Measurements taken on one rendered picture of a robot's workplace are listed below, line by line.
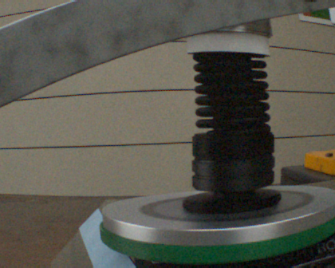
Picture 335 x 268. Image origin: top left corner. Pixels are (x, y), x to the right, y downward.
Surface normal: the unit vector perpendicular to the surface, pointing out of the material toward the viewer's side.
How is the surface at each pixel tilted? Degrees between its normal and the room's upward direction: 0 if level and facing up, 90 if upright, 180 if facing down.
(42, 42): 90
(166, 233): 90
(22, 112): 90
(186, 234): 90
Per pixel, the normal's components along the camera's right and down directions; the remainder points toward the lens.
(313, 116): 0.22, 0.04
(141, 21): 0.62, 0.03
